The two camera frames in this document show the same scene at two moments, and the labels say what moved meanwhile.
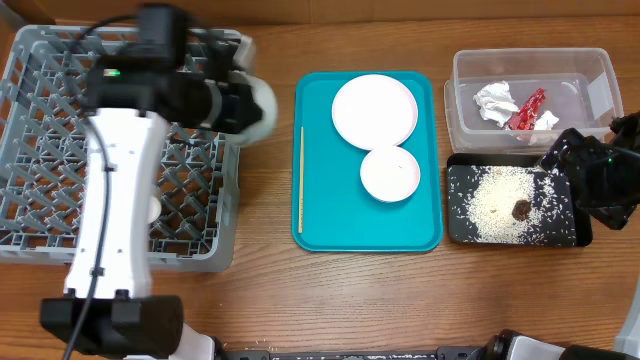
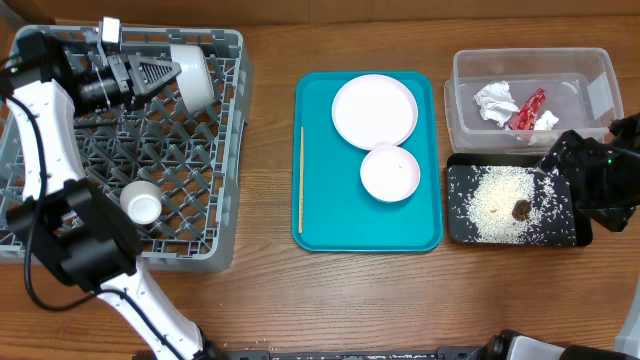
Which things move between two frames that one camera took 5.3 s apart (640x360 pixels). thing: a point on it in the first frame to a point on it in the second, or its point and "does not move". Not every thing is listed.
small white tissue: x=545 y=121 does not move
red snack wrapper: x=524 y=117 does not move
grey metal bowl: x=243 y=65 to x=195 y=80
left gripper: x=242 y=98 to x=136 y=67
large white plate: x=374 y=110 does not move
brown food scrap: x=521 y=208 does not move
